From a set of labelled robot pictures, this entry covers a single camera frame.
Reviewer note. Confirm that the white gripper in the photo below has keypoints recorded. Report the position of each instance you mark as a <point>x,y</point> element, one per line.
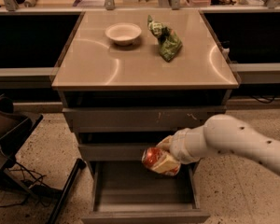
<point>179,146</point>

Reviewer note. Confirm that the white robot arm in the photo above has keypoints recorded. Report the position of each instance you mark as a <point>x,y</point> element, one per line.
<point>223,134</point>

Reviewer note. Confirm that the top grey drawer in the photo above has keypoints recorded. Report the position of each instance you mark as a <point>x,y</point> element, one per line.
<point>138,119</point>

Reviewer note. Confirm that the open bottom grey drawer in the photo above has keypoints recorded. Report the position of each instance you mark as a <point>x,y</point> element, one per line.
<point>125,192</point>

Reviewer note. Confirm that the middle grey drawer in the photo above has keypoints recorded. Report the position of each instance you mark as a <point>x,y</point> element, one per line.
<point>123,151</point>

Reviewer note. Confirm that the grey drawer cabinet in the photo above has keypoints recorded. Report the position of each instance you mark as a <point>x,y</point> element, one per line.
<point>96,72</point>

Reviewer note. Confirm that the green chip bag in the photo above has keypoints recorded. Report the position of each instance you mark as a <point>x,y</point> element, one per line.
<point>168,41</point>

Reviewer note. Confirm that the black metal leg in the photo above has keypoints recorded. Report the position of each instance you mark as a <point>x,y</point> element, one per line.
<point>79,165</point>

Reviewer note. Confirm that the white paper bowl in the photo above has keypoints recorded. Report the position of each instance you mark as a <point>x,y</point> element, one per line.
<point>123,34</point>

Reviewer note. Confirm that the dark chair base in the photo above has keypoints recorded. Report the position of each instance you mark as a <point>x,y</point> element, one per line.
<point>15,128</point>

